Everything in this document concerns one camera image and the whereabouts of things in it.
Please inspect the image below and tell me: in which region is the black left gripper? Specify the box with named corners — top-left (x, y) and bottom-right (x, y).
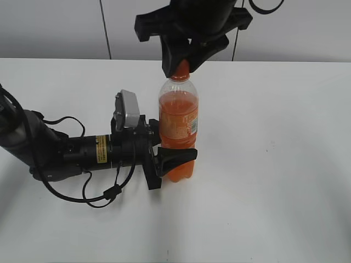
top-left (110, 115), bottom-right (198, 190)

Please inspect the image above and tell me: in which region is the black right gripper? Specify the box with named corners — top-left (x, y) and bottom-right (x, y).
top-left (134, 0), bottom-right (253, 78)

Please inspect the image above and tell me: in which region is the orange bottle cap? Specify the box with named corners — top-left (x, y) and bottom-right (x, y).
top-left (171, 59), bottom-right (190, 82)

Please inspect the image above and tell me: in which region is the orange soda plastic bottle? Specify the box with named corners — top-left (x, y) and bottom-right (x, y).
top-left (158, 76), bottom-right (199, 184)

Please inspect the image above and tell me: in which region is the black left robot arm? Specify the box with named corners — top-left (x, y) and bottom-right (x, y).
top-left (1, 88), bottom-right (197, 190)

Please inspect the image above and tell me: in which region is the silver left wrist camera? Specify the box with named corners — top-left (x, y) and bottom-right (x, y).
top-left (114, 89), bottom-right (140, 132)

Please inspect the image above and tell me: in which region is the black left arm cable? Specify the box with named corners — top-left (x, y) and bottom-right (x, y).
top-left (38, 116), bottom-right (137, 208)

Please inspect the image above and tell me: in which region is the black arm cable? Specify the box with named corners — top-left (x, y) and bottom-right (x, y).
top-left (248, 0), bottom-right (286, 14)
top-left (38, 116), bottom-right (137, 208)

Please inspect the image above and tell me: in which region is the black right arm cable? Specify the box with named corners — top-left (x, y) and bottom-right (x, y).
top-left (248, 0), bottom-right (286, 14)

